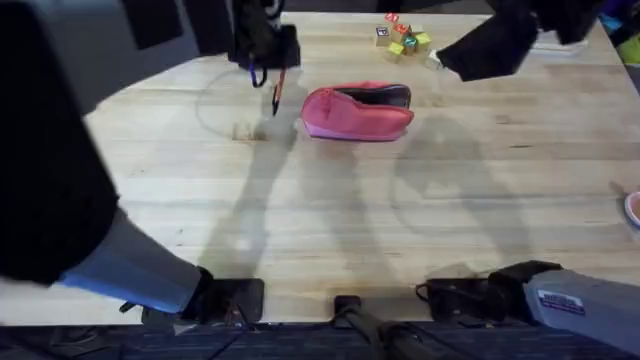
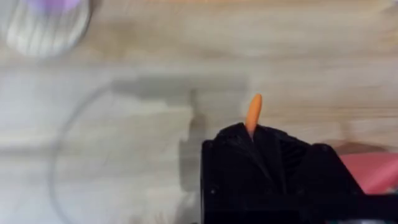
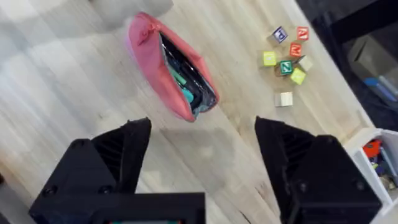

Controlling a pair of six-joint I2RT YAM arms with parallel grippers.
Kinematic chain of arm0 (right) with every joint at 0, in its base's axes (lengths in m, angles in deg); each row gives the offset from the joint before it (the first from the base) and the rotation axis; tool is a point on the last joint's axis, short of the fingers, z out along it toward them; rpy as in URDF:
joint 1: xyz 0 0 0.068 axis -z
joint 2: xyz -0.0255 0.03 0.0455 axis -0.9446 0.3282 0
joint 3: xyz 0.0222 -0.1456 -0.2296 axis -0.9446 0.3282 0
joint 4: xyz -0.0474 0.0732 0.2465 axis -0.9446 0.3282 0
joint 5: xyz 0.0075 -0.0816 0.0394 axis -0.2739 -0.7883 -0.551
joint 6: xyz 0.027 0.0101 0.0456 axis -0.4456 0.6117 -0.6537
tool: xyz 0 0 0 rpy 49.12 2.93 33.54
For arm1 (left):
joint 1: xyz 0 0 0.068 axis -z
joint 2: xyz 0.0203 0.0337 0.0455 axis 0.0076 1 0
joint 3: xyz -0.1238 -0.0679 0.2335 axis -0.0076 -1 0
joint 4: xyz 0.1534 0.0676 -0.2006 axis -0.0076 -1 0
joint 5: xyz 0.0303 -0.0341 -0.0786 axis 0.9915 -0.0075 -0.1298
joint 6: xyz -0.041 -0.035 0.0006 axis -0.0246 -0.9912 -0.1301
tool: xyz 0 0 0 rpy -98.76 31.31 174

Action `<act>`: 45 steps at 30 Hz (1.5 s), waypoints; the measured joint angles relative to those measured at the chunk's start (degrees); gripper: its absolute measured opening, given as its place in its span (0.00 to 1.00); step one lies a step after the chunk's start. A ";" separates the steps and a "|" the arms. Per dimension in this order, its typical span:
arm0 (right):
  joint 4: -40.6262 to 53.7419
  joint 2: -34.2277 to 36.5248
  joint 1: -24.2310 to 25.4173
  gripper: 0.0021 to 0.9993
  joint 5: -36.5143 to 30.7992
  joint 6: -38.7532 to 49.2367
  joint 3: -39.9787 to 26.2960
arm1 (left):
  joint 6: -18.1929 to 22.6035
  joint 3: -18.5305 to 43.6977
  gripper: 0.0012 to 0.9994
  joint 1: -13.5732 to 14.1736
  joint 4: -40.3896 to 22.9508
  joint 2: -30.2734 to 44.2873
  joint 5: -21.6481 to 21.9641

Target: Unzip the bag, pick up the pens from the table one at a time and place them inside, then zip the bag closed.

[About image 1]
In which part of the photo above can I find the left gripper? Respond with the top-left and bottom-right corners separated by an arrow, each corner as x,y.
227,0 -> 302,71

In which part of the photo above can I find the orange and black pen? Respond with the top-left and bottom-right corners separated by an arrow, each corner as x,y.
271,66 -> 288,117

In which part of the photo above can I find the pink zip bag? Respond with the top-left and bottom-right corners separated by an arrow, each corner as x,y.
299,81 -> 416,143

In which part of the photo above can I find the heap of toy blocks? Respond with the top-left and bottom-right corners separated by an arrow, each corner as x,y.
373,11 -> 433,65

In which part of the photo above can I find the white flat box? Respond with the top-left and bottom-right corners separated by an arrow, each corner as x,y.
529,29 -> 590,55

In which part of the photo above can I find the blue object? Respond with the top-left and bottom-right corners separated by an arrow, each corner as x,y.
597,11 -> 624,36

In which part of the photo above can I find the yellow-green object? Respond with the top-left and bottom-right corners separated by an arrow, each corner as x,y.
615,33 -> 640,66

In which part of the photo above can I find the blue cable loop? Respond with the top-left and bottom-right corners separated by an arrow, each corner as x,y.
248,60 -> 268,90

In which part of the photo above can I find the black camera stand post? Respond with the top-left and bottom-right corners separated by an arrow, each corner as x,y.
332,294 -> 451,360

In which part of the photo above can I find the black rail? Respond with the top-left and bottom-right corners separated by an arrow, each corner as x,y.
0,322 -> 640,360

